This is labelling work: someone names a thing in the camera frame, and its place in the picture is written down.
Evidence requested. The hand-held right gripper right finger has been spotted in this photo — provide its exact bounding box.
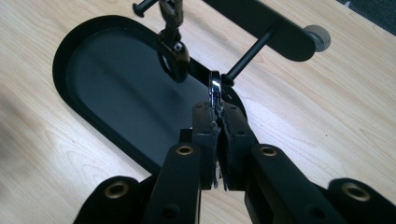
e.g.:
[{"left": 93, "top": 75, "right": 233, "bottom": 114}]
[{"left": 219, "top": 102, "right": 347, "bottom": 224}]

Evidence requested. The black oval metal tray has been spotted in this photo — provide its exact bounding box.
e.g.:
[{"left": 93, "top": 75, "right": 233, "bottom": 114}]
[{"left": 51, "top": 14, "right": 248, "bottom": 175}]

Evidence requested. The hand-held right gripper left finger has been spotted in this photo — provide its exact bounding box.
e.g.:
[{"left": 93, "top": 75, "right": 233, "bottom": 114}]
[{"left": 141, "top": 101, "right": 219, "bottom": 224}]

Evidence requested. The black tool with strap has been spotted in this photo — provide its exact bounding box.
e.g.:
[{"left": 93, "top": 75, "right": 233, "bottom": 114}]
[{"left": 157, "top": 0, "right": 191, "bottom": 84}]

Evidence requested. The black metal stand with rods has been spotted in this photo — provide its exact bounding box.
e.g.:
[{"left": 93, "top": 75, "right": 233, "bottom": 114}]
[{"left": 132, "top": 0, "right": 332, "bottom": 88}]

